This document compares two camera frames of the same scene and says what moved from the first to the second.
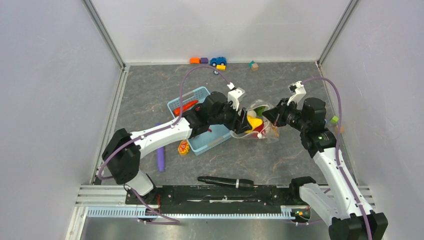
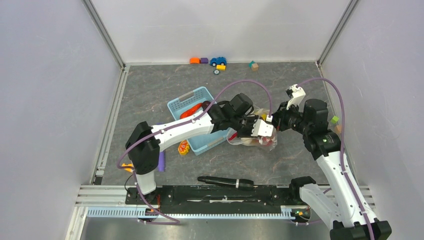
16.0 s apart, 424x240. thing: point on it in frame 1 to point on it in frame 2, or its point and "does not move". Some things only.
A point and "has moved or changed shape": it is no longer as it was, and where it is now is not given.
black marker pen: (241, 184) does not move
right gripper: (276, 114) does not move
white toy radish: (257, 112) to (249, 141)
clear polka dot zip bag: (271, 133) has moved or changed shape
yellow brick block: (221, 67) does not move
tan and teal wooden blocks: (253, 66) does not move
